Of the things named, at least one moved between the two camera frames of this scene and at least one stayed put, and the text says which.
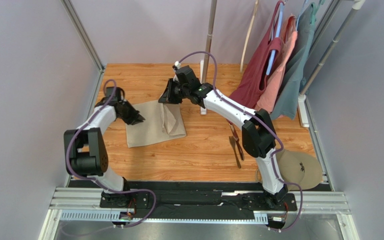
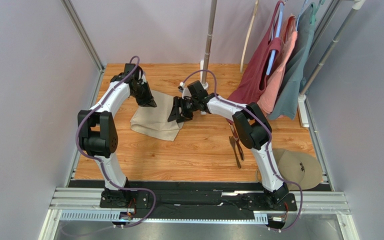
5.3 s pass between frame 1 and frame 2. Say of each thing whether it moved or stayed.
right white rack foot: stayed
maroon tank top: stayed
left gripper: moved
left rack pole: stayed
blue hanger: stayed
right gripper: moved
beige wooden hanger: stayed
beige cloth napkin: moved
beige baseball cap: stayed
